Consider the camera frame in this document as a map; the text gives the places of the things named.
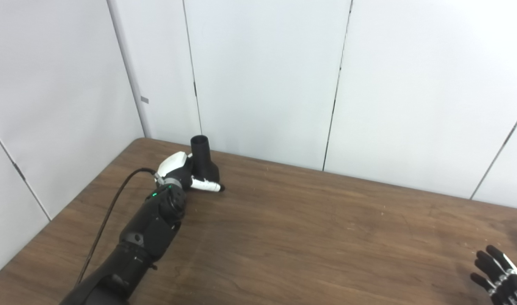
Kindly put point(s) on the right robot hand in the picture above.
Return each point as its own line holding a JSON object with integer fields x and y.
{"x": 510, "y": 288}

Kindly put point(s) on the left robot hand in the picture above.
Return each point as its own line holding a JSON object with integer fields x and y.
{"x": 172, "y": 163}

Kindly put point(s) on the black nozzle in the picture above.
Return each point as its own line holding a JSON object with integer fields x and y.
{"x": 204, "y": 163}

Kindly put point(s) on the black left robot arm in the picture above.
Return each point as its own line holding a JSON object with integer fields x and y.
{"x": 144, "y": 237}

